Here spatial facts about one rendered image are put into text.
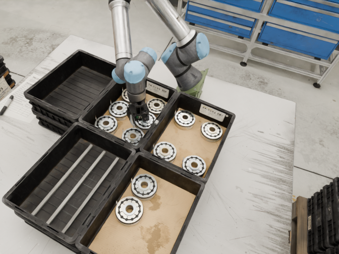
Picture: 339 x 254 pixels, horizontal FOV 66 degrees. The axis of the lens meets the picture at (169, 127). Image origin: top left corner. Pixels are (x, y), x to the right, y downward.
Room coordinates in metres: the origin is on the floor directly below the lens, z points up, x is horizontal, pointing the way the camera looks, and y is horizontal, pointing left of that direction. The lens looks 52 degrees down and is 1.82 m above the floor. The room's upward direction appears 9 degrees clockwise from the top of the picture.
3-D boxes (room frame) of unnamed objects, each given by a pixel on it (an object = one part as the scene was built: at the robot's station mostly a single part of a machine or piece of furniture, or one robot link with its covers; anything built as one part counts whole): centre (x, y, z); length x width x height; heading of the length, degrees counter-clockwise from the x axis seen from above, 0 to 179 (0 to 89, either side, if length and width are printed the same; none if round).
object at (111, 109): (0.81, 0.25, 0.86); 0.10 x 0.10 x 0.01
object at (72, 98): (0.88, 0.47, 0.87); 0.40 x 0.30 x 0.11; 161
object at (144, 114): (0.72, 0.14, 0.99); 0.09 x 0.08 x 0.12; 26
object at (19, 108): (0.93, 0.80, 0.70); 0.33 x 0.23 x 0.01; 168
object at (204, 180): (0.69, -0.10, 0.92); 0.40 x 0.30 x 0.02; 161
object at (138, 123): (0.76, 0.12, 0.86); 0.10 x 0.10 x 0.01
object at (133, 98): (0.73, 0.15, 1.07); 0.08 x 0.08 x 0.05
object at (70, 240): (0.41, 0.32, 0.92); 0.40 x 0.30 x 0.02; 161
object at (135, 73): (0.73, 0.16, 1.15); 0.09 x 0.08 x 0.11; 169
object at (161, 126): (0.69, -0.10, 0.87); 0.40 x 0.30 x 0.11; 161
